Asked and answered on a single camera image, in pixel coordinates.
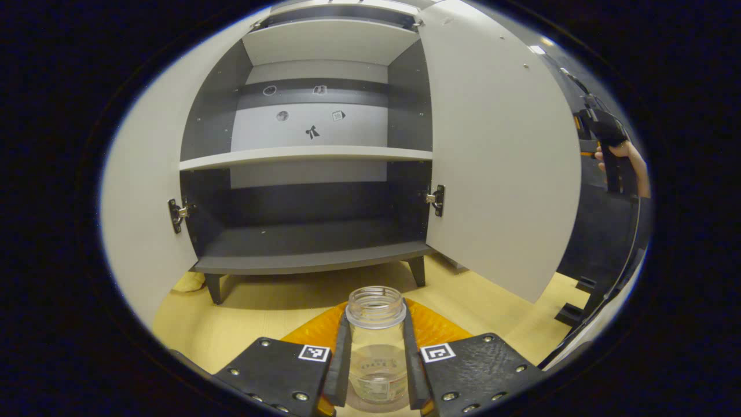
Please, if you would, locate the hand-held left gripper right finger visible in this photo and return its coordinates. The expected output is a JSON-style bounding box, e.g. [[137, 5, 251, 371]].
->
[[402, 298, 548, 417]]

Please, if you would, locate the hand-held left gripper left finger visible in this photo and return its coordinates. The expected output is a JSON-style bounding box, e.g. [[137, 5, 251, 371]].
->
[[211, 301, 354, 417]]

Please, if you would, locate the clear glass bottle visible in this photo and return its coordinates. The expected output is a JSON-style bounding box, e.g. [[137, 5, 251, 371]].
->
[[345, 286, 408, 413]]

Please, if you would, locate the grey cabinet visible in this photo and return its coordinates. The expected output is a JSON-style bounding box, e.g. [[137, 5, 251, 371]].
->
[[178, 0, 446, 306]]

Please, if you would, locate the grey cabinet drawer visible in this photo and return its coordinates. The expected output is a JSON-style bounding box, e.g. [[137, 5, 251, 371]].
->
[[269, 0, 420, 15]]

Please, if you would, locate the yellow sponge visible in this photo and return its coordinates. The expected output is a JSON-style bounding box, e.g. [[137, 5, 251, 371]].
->
[[173, 271, 207, 293]]

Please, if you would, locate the black backdrop frame base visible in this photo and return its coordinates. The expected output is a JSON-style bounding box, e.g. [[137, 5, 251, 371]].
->
[[555, 276, 598, 328]]

